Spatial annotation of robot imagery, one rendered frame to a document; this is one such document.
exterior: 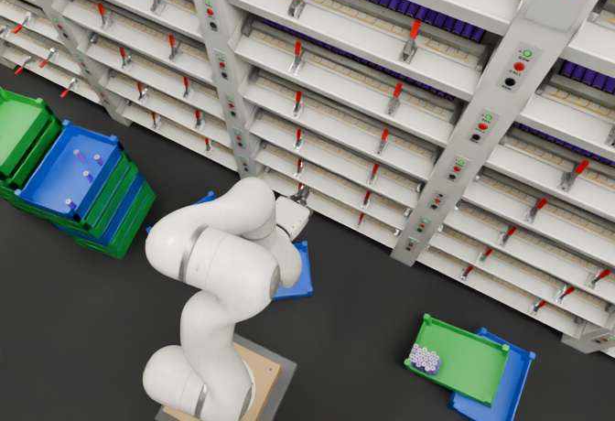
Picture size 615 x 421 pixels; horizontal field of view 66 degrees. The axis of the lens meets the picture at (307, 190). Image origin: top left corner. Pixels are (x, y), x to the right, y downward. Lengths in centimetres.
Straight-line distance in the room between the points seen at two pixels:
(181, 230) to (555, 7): 68
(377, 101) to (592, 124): 47
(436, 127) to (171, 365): 80
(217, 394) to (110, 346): 103
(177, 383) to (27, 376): 109
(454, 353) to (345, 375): 40
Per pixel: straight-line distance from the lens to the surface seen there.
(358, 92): 123
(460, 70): 106
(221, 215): 84
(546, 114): 107
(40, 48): 237
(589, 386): 212
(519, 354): 202
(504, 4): 93
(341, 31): 109
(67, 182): 181
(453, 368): 188
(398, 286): 195
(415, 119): 121
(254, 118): 164
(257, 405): 148
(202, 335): 89
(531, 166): 123
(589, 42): 93
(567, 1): 86
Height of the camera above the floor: 185
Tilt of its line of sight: 64 degrees down
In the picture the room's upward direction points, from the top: 1 degrees clockwise
